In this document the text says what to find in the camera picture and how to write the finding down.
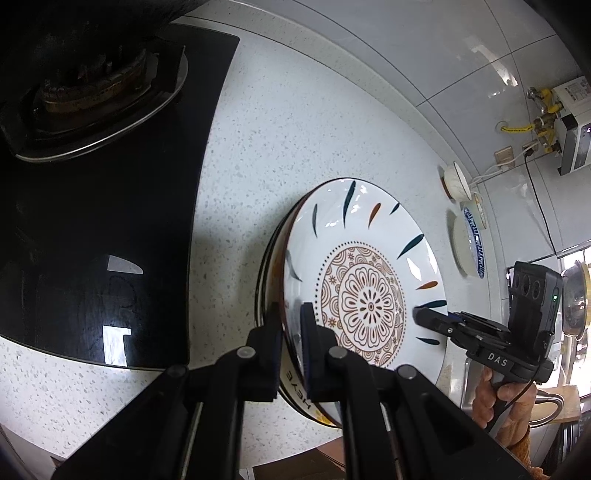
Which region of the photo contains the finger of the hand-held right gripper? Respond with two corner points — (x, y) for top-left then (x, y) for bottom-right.
(412, 305), (462, 343)

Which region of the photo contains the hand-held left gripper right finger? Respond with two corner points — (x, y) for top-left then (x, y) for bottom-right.
(299, 302), (541, 480)

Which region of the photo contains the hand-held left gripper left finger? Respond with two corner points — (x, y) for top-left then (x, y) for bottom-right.
(51, 302), (284, 480)

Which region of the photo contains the blue patterned plate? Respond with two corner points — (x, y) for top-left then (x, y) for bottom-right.
(451, 206), (487, 279)

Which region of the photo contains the white plate with mandala pattern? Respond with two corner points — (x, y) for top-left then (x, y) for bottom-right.
(277, 178), (450, 416)

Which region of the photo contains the white plate with black rim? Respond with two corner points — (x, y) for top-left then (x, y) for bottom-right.
(254, 203), (340, 428)

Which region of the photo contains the white bowl with orange flower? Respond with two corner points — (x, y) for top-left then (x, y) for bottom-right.
(472, 193), (489, 230)

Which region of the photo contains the white bowl with brown rim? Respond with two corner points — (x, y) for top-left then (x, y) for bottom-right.
(442, 161), (472, 202)

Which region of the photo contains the person's right forearm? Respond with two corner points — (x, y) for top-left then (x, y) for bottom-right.
(496, 415), (548, 480)

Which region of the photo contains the person's right hand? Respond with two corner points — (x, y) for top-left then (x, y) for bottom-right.
(471, 368), (539, 435)

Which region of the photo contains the stainless steel pot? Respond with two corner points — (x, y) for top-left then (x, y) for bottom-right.
(560, 260), (591, 343)

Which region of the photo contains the white gas meter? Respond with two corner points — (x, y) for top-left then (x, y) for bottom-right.
(553, 78), (591, 177)

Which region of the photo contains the yellow gas pipe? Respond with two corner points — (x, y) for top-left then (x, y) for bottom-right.
(501, 87), (563, 154)

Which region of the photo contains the black glass gas stove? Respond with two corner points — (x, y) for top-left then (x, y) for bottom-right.
(0, 23), (241, 370)

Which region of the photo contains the gas stove burner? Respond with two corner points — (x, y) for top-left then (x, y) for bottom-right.
(0, 44), (190, 163)

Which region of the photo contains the black cable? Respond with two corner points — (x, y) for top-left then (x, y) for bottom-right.
(523, 148), (558, 258)

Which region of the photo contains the white cable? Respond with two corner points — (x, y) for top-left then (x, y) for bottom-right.
(468, 162), (506, 186)

